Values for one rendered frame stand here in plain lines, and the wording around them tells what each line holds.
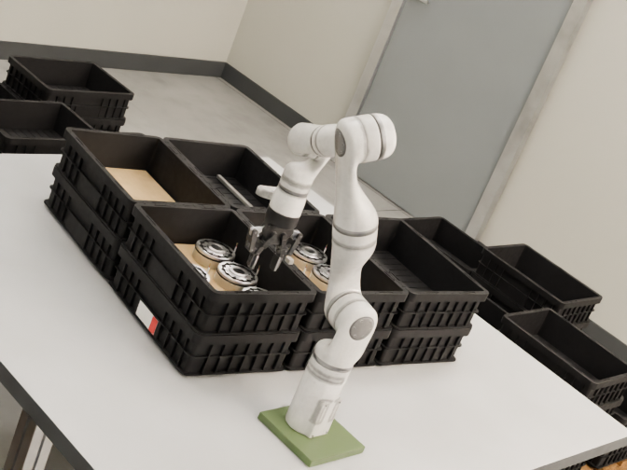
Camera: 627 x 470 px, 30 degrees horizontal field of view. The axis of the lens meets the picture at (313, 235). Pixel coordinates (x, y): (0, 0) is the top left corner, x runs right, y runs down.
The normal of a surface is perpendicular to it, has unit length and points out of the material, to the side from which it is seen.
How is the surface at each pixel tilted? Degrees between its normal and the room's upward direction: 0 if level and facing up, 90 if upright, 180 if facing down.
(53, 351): 0
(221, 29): 90
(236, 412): 0
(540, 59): 90
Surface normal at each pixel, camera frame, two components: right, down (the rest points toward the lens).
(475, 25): -0.68, 0.04
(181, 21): 0.65, 0.51
